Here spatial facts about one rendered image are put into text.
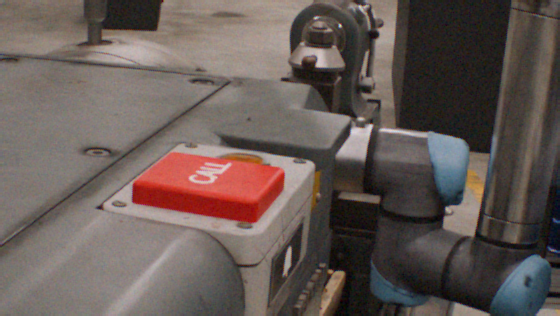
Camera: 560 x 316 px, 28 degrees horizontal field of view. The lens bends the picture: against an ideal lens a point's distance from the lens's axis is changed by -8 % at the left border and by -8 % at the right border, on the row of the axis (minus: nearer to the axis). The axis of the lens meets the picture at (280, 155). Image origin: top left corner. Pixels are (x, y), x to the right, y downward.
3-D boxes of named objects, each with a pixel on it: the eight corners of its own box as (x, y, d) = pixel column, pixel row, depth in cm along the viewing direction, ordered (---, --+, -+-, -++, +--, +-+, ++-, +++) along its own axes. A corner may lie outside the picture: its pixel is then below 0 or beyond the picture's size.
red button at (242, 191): (253, 242, 53) (257, 198, 52) (129, 221, 54) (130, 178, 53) (283, 206, 58) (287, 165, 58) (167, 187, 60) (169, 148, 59)
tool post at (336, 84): (327, 146, 162) (333, 74, 159) (273, 138, 163) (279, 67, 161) (336, 134, 169) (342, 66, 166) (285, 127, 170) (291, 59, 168)
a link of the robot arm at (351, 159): (360, 202, 125) (368, 127, 123) (318, 196, 126) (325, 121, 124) (370, 183, 132) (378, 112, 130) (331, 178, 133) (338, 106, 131)
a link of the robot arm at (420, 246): (432, 324, 124) (447, 230, 121) (352, 296, 130) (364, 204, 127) (468, 305, 129) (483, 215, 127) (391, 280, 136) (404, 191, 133)
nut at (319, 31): (329, 49, 161) (331, 25, 160) (301, 45, 162) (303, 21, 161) (334, 45, 165) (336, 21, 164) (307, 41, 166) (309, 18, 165)
